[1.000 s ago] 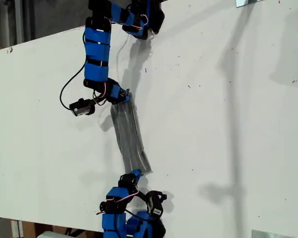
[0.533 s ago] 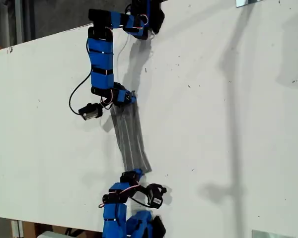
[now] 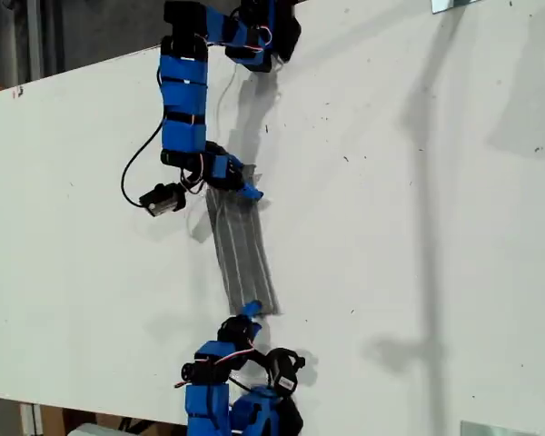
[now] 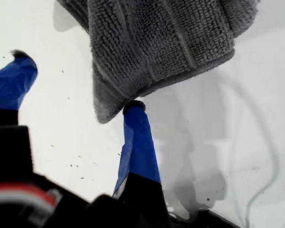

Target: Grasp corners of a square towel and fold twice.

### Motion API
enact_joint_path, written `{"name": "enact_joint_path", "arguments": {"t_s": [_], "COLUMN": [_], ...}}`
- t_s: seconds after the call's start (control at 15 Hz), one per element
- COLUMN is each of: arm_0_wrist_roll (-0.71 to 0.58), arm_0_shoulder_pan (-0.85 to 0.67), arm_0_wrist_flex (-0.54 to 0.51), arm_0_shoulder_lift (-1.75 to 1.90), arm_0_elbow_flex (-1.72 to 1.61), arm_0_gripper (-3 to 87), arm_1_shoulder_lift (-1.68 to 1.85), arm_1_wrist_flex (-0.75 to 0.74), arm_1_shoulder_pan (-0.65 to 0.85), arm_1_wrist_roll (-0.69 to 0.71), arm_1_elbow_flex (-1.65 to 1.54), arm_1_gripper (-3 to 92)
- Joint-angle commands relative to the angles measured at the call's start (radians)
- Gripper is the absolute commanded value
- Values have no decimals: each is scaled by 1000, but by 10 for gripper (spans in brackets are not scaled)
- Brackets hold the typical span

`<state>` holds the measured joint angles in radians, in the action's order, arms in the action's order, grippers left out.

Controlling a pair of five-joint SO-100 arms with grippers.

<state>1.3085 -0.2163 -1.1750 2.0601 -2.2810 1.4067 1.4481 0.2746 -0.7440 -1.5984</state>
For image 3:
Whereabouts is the black camera cable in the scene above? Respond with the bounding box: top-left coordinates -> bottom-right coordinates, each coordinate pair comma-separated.
120,120 -> 164,208

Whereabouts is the black camera stalk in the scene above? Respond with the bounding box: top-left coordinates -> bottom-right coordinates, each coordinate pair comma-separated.
176,174 -> 206,195

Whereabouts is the grey striped square towel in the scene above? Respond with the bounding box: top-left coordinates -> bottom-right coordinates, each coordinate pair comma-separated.
203,162 -> 285,317

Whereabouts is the white container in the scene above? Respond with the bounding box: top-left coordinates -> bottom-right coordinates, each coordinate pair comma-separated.
65,421 -> 124,436

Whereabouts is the black camera box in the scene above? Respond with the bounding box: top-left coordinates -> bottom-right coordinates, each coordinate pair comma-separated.
267,348 -> 306,394
138,181 -> 187,220

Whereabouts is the white table leg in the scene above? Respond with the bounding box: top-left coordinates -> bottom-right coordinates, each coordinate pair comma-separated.
20,401 -> 45,436

